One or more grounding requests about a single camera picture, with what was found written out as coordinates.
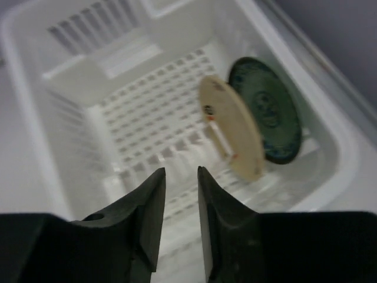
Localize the white plastic dish rack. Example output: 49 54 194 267
1 1 360 269

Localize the beige plate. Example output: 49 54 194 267
198 75 265 182

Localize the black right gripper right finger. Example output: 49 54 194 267
197 167 376 282

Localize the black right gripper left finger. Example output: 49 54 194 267
1 168 166 282

